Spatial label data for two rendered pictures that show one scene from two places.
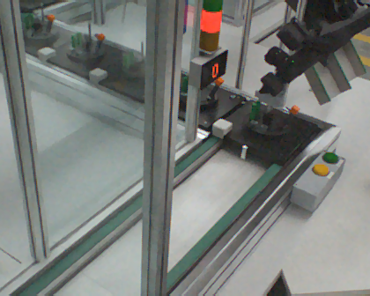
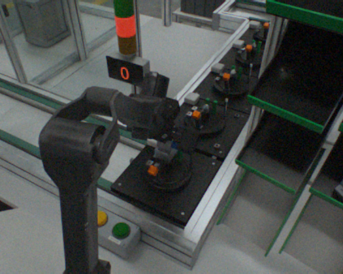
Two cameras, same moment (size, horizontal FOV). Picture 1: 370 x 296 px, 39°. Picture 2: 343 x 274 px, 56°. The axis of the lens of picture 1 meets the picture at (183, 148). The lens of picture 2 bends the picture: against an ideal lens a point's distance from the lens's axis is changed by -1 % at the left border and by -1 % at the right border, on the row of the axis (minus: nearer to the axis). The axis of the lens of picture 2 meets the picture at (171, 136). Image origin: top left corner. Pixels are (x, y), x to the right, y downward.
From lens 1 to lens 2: 1.57 m
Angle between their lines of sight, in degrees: 64
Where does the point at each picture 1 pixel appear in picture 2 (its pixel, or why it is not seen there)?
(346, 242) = (40, 262)
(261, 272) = (17, 194)
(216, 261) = not seen: outside the picture
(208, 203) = not seen: hidden behind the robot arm
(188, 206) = not seen: hidden behind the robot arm
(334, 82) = (272, 233)
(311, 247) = (38, 231)
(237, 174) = (112, 166)
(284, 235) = (55, 211)
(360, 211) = not seen: outside the picture
